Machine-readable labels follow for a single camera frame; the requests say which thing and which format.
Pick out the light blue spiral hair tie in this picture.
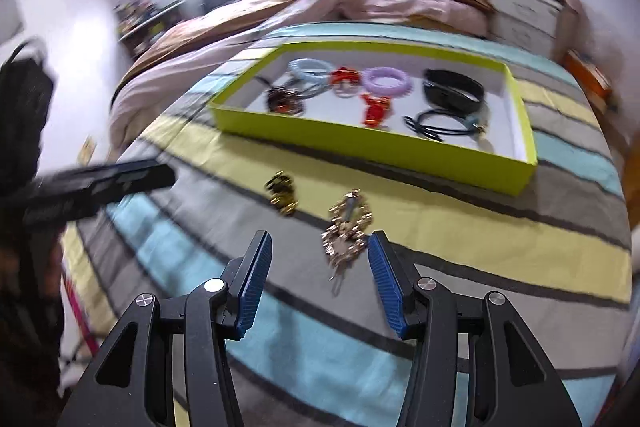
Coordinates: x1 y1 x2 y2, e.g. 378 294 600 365
287 56 338 98

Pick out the black cord teal bead necklace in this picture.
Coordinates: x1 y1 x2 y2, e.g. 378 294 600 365
402 107 497 155

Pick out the red coral hair ornament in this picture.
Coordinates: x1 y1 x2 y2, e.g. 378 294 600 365
360 93 392 129

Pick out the black smart band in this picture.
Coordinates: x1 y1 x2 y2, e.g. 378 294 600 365
423 69 485 115

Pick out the purple spiral hair tie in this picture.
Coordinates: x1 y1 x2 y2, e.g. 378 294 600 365
359 66 414 99

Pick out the striped bed sheet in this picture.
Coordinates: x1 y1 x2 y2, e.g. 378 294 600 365
62 23 632 426

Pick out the pink brown duvet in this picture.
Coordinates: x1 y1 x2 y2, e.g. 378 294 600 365
108 0 495 156

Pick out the black gold hair clip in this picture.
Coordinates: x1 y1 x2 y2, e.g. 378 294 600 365
265 171 297 217

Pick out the rose gold hair clip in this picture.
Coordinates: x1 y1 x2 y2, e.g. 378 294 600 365
321 188 373 297

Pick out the side desk with clutter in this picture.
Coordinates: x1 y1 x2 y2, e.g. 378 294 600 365
116 0 184 60

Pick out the red round hair ornament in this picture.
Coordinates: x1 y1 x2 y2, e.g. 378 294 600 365
329 67 361 98

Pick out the green cardboard box lid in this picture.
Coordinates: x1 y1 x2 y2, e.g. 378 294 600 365
209 41 538 196

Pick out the cardboard box with books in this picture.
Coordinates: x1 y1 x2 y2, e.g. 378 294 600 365
562 50 614 114

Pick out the white bedside drawer cabinet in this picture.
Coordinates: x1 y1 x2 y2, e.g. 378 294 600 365
489 0 580 63

